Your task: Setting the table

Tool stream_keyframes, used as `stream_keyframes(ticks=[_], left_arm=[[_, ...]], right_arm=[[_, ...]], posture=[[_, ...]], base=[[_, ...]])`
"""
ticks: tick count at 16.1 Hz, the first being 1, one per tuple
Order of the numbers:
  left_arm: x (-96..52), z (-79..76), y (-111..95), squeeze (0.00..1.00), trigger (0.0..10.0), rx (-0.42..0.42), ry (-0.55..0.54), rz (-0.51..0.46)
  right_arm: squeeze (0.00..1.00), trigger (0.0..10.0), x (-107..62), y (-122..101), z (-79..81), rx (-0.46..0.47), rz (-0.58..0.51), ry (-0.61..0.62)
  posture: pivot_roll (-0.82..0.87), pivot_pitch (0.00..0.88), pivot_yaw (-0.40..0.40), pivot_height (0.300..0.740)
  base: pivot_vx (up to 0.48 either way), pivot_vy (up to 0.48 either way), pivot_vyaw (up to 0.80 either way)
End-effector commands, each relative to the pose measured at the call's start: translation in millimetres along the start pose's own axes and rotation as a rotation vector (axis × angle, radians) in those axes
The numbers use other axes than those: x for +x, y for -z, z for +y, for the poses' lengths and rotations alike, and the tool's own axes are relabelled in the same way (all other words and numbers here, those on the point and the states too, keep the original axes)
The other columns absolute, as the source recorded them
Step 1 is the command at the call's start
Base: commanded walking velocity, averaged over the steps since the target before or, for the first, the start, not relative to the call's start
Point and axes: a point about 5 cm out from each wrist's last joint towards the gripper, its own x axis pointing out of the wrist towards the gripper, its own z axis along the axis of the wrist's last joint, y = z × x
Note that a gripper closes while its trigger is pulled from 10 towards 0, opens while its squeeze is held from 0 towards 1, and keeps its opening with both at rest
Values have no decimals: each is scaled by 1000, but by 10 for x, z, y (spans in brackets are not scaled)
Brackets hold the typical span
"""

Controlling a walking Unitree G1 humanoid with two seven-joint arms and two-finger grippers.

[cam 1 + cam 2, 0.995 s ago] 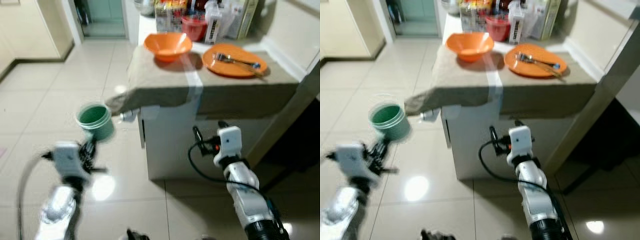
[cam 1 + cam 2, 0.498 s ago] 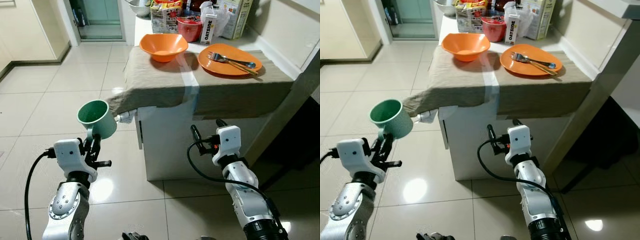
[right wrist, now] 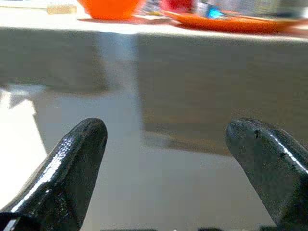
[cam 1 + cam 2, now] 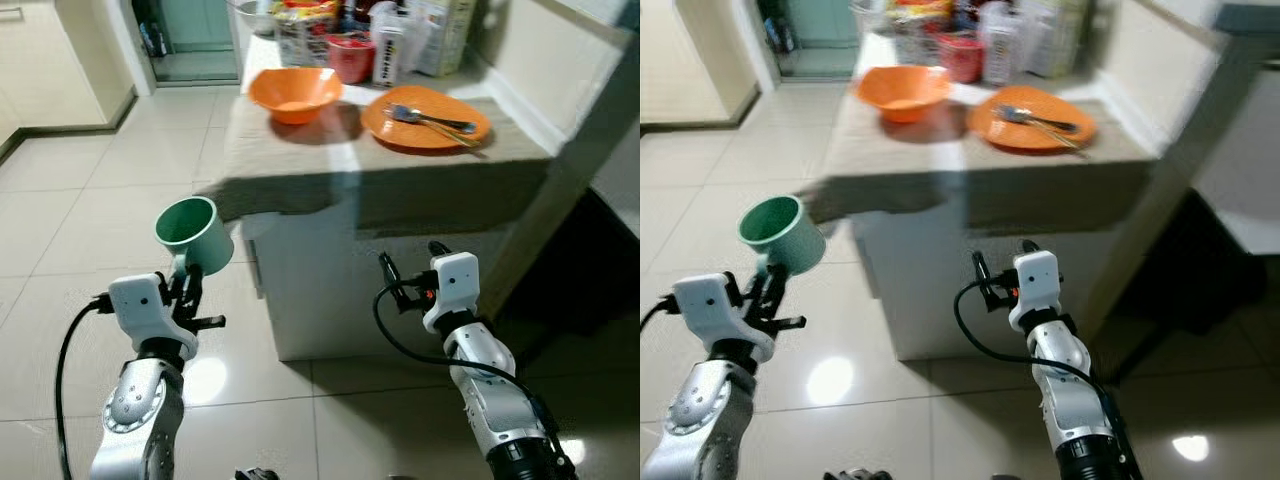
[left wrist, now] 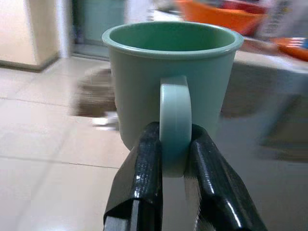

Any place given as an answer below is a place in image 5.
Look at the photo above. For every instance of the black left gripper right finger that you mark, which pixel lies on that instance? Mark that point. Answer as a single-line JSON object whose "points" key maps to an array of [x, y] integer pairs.
{"points": [[216, 183]]}

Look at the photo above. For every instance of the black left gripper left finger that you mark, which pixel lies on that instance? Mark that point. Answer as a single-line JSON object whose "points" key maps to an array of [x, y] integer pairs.
{"points": [[144, 168]]}

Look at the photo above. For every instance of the light green plastic mug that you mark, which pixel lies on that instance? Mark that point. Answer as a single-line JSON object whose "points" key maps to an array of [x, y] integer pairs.
{"points": [[168, 72]]}

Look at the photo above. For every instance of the brown woven floor mat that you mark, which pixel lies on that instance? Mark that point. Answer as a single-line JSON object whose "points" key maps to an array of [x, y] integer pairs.
{"points": [[96, 96]]}

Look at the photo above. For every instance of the orange plastic plate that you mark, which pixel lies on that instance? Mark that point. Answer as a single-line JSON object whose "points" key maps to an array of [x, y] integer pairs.
{"points": [[294, 48]]}

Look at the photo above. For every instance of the orange plastic basin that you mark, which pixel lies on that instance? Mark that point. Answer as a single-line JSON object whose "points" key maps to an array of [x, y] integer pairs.
{"points": [[216, 16]]}

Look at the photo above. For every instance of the cream cabinet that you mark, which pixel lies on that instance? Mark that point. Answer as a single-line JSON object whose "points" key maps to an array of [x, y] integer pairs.
{"points": [[26, 33]]}

